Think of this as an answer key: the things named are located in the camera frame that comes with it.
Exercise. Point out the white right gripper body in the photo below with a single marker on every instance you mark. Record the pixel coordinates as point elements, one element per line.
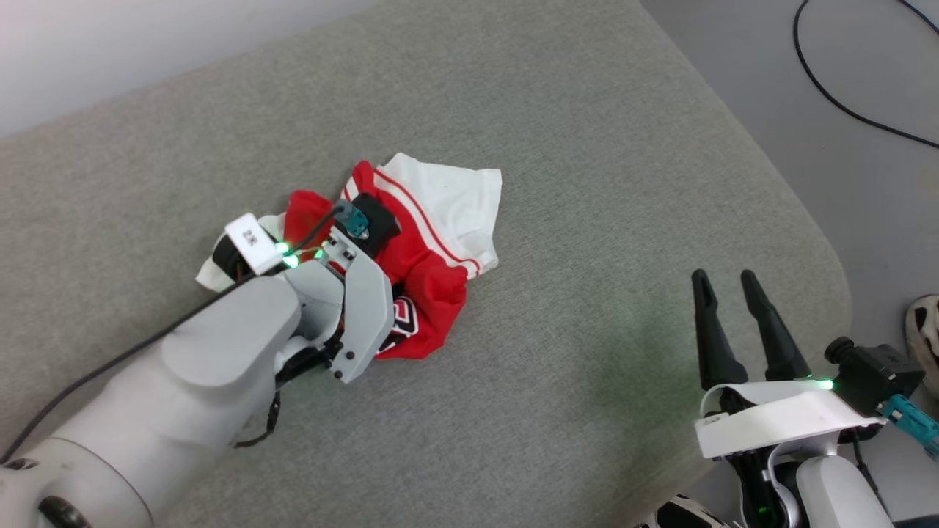
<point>777,418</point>

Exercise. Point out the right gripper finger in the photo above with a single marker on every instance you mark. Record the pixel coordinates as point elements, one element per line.
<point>779,345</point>
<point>715,345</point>

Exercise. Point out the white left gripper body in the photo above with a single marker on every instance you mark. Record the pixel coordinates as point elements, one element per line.
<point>363,308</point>

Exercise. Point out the red white basketball jersey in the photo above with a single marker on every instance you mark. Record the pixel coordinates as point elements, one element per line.
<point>433,279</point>

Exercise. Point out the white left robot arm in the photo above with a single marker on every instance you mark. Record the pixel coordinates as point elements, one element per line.
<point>147,411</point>

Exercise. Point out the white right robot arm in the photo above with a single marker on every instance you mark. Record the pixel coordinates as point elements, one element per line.
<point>836,491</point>

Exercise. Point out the white paper label tag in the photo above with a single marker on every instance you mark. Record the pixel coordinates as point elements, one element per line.
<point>251,238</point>

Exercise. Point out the white black sneaker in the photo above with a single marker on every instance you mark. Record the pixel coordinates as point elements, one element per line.
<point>682,513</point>
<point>926,330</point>

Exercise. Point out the grey fabric sofa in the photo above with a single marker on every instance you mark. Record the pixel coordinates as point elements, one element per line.
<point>513,411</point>

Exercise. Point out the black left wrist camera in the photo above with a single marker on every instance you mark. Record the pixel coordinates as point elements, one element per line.
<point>375,226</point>

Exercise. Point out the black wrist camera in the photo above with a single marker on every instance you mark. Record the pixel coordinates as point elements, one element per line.
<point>877,374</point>
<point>375,226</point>

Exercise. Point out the teal left camera connector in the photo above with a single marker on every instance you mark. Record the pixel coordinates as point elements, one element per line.
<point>357,220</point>

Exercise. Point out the teal camera connector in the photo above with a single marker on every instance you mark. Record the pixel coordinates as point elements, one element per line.
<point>910,425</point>
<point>357,220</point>

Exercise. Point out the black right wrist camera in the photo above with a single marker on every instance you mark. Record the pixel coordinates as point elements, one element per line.
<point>877,374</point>

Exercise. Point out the teal right camera connector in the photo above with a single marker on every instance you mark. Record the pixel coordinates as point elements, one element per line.
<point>910,425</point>

